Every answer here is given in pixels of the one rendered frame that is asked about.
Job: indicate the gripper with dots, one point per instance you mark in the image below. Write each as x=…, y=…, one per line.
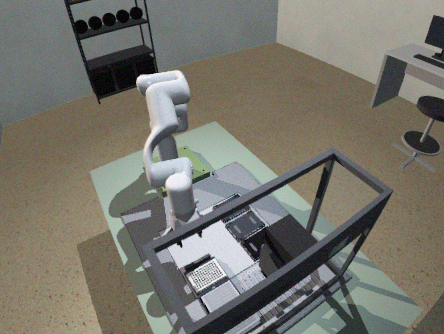
x=174, y=224

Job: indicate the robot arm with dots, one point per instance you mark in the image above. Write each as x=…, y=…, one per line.
x=163, y=99

